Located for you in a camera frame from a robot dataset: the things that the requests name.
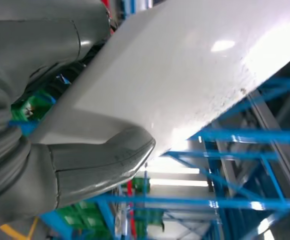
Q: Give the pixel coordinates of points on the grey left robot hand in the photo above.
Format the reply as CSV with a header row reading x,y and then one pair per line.
x,y
35,39

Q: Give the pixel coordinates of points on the blue metal shelf rack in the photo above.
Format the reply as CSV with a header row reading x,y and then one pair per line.
x,y
235,136

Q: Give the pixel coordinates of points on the green plastic crate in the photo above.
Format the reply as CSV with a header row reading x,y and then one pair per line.
x,y
85,218
38,104

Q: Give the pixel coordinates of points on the red barrier tape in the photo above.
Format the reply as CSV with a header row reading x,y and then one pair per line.
x,y
131,225

